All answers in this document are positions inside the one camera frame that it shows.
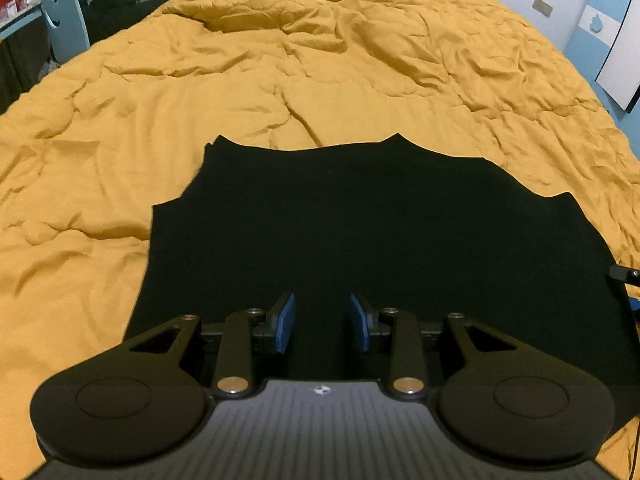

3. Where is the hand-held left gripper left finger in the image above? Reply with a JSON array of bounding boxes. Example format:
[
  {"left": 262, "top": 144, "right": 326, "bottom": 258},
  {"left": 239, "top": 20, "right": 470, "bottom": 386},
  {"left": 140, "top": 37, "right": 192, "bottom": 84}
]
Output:
[{"left": 127, "top": 292, "right": 296, "bottom": 398}]

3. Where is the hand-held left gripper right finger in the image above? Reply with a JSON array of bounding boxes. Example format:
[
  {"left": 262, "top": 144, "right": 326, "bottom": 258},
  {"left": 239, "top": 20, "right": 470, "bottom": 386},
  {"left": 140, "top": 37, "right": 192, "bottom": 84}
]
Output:
[{"left": 350, "top": 294, "right": 521, "bottom": 398}]

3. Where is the black t-shirt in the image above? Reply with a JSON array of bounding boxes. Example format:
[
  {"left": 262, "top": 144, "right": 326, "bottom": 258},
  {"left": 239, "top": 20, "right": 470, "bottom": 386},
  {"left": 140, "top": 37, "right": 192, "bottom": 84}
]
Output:
[{"left": 122, "top": 132, "right": 636, "bottom": 431}]

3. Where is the white board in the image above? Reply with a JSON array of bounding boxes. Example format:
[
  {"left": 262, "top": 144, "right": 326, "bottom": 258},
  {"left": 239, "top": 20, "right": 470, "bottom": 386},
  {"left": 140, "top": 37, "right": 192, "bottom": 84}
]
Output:
[{"left": 594, "top": 0, "right": 640, "bottom": 114}]

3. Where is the yellow duvet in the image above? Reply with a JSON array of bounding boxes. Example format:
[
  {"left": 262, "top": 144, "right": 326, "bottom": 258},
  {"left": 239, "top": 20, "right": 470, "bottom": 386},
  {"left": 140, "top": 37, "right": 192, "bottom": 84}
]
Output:
[{"left": 0, "top": 0, "right": 640, "bottom": 480}]

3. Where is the light blue chair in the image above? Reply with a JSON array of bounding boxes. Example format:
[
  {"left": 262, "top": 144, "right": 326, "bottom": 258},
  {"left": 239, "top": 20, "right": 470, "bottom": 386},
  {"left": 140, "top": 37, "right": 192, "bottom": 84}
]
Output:
[{"left": 39, "top": 0, "right": 91, "bottom": 64}]

